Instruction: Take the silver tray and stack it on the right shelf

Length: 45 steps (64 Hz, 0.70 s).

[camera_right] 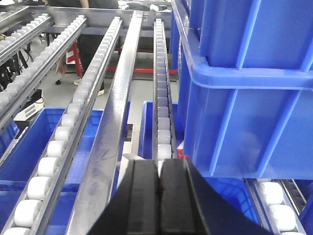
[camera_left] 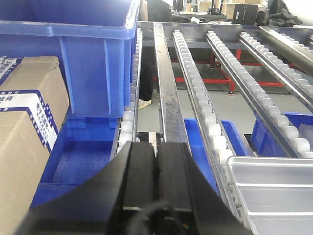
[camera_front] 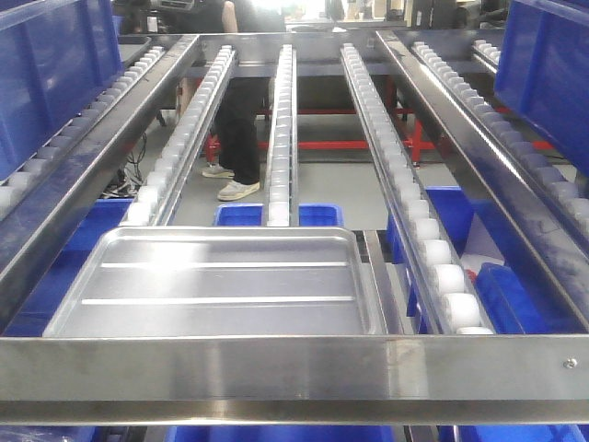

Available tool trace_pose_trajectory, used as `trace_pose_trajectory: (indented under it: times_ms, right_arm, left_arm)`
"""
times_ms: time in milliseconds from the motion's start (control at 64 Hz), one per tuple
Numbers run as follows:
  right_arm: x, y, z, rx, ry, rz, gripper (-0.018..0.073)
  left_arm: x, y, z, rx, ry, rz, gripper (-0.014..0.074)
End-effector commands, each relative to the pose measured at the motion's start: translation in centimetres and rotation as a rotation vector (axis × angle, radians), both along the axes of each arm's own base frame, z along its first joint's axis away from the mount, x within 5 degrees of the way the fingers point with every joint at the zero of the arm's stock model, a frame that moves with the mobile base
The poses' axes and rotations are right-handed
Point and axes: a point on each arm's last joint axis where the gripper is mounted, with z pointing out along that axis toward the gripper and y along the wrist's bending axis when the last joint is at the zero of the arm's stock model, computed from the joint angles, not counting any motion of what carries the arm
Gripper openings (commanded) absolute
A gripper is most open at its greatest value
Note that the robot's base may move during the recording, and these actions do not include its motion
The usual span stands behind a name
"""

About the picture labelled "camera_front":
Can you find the small silver ribbed tray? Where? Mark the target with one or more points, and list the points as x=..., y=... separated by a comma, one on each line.
x=219, y=281

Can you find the steel front shelf bar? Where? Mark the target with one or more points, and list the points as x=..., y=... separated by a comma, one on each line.
x=387, y=379

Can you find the white roller track centre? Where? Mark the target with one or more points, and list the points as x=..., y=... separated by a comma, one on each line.
x=280, y=183

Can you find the blue bin below centre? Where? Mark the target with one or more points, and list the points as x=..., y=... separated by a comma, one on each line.
x=310, y=215

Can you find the blue bin below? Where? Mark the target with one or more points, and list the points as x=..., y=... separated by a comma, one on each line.
x=38, y=309
x=475, y=233
x=310, y=215

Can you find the person in black trousers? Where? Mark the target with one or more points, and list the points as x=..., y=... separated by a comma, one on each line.
x=239, y=160

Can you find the white roller track left-centre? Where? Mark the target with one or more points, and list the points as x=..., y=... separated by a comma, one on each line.
x=157, y=200

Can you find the white roller track right-centre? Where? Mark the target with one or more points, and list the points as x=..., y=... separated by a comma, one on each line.
x=441, y=297

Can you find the blue bin below left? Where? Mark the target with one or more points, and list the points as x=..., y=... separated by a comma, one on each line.
x=38, y=309

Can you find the blue bin below right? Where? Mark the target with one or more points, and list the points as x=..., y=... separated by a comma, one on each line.
x=475, y=233

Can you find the white roller track far right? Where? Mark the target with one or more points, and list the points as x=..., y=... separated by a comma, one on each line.
x=565, y=193

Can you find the white roller track far left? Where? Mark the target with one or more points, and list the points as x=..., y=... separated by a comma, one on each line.
x=31, y=171

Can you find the blue bin upper right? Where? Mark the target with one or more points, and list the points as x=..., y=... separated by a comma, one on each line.
x=543, y=72

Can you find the blue bin upper left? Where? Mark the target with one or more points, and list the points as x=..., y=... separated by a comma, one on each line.
x=56, y=57

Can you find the red metal floor frame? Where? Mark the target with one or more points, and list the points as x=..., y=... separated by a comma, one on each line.
x=414, y=138

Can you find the right steel divider rail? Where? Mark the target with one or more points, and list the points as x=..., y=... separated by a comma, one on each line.
x=538, y=240

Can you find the steel divider rail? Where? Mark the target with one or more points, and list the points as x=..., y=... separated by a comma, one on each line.
x=33, y=234
x=538, y=240

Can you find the left steel divider rail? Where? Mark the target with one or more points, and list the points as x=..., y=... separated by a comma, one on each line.
x=33, y=234

